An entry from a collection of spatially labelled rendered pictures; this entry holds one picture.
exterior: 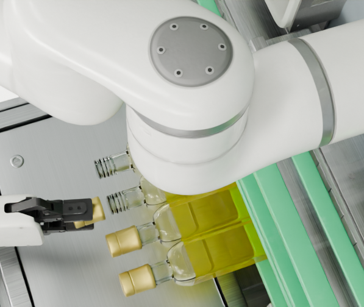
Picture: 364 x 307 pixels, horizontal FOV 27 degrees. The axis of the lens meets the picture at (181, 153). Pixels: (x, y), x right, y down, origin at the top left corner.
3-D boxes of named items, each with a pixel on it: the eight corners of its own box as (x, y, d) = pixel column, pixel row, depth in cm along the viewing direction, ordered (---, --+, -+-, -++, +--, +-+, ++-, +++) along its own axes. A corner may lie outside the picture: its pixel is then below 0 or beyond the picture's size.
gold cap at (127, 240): (133, 229, 110) (104, 239, 109) (134, 221, 107) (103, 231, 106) (142, 251, 109) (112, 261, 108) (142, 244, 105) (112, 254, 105)
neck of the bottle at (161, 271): (163, 262, 108) (132, 273, 107) (164, 257, 106) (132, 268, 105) (171, 282, 107) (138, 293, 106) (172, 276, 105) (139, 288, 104)
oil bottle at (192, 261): (294, 211, 114) (160, 256, 110) (303, 197, 109) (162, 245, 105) (310, 245, 112) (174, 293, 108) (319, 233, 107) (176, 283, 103)
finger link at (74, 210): (44, 224, 106) (92, 221, 107) (42, 217, 103) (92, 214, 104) (44, 202, 107) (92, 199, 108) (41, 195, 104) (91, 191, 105)
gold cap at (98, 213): (98, 201, 112) (69, 210, 111) (97, 192, 108) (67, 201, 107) (105, 223, 110) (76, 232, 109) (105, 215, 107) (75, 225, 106)
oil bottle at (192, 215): (280, 175, 116) (147, 219, 112) (287, 161, 111) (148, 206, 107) (294, 209, 114) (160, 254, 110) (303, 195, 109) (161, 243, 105)
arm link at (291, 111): (277, 81, 72) (114, 130, 69) (300, -8, 60) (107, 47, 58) (319, 169, 68) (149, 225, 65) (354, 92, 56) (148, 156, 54)
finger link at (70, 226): (49, 238, 112) (94, 234, 113) (46, 231, 109) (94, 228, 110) (48, 217, 113) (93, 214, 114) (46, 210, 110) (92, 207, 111)
